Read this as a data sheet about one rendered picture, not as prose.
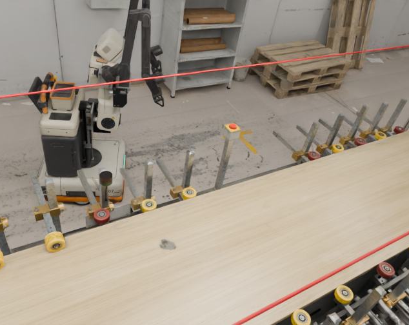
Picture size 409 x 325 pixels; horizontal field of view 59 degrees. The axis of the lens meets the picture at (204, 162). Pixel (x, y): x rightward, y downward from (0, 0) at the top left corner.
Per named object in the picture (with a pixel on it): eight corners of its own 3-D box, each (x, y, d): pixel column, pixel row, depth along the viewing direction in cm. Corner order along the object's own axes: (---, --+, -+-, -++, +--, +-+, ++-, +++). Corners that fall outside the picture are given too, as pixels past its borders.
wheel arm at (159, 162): (155, 164, 239) (155, 158, 236) (160, 162, 241) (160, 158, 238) (186, 209, 212) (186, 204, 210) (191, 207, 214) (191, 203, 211)
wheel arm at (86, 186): (77, 175, 215) (76, 169, 212) (82, 173, 217) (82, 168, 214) (100, 228, 188) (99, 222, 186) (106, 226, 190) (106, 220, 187)
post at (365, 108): (339, 153, 300) (363, 104, 270) (341, 152, 302) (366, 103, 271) (341, 155, 298) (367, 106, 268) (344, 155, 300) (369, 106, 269)
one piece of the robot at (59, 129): (47, 188, 289) (31, 98, 236) (59, 146, 330) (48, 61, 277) (90, 189, 296) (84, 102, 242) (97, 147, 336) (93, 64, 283)
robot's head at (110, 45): (93, 51, 238) (109, 36, 232) (97, 39, 253) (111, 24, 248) (110, 66, 246) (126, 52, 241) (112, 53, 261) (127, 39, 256)
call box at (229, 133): (222, 135, 213) (224, 124, 208) (231, 133, 216) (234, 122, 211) (228, 142, 208) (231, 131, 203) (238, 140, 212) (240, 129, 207)
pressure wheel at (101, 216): (92, 224, 193) (91, 209, 185) (107, 220, 196) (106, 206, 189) (97, 235, 188) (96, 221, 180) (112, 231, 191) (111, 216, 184)
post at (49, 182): (55, 242, 196) (43, 178, 165) (62, 240, 197) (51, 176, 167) (57, 247, 194) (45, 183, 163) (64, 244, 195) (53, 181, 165)
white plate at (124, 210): (86, 227, 202) (84, 215, 196) (129, 213, 214) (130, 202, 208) (86, 227, 202) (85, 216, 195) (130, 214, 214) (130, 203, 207)
